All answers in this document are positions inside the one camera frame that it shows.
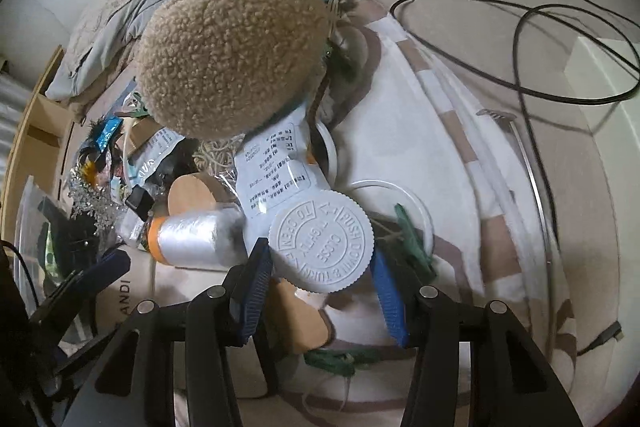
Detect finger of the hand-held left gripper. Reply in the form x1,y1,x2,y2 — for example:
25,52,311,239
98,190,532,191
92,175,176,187
50,249,132,358
27,269,86,328

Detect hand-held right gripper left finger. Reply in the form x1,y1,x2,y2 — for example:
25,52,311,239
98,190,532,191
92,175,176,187
60,237,282,427

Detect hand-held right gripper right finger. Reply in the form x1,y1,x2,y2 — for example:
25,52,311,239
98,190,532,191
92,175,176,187
372,249,583,427

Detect white pill bottle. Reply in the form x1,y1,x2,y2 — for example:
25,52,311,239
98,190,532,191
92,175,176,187
234,104,376,295

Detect clear plastic storage box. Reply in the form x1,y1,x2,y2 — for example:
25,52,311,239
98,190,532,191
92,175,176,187
12,174,71,288

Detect tan leather patch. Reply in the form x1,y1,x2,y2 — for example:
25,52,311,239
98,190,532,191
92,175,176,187
267,279,333,353

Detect small black box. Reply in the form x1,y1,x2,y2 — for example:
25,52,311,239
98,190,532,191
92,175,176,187
125,187,153,220

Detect clear thread spool orange ends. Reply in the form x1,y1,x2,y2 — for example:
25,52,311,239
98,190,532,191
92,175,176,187
147,202,248,270

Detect round wooden lid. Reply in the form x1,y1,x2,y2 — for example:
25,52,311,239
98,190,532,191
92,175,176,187
167,173,226,215

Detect white label packet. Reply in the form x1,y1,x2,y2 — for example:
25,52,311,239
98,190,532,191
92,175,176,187
135,127,186,178

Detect blue foil packet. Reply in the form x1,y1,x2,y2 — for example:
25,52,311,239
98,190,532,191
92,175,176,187
95,117,123,150

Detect long wooden shelf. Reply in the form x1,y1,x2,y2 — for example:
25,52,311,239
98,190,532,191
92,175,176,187
0,47,76,228

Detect silver metal headband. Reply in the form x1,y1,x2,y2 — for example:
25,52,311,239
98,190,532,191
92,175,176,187
475,108,560,268

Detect grey curtain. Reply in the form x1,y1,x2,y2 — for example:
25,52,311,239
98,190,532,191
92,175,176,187
0,72,31,168

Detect fuzzy tan hat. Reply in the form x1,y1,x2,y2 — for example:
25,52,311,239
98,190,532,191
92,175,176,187
136,0,333,140

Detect beige quilted pillow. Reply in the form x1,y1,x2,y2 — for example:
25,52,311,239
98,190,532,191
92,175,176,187
65,0,166,72

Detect white shoe box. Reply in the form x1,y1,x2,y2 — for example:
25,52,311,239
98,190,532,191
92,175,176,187
565,36,640,148

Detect silver bead chain pile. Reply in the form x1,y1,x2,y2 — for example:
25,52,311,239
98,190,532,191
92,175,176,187
67,172,126,233

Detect cream cord bundle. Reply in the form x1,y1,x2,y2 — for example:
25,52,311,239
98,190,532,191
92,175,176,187
192,137,246,180

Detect white ring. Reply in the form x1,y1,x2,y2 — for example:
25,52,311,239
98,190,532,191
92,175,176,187
312,122,341,188

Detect black usb cable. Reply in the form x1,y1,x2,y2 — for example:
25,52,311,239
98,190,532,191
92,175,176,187
575,321,623,355

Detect long black cable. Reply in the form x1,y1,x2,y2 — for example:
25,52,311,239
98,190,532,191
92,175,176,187
389,0,640,253

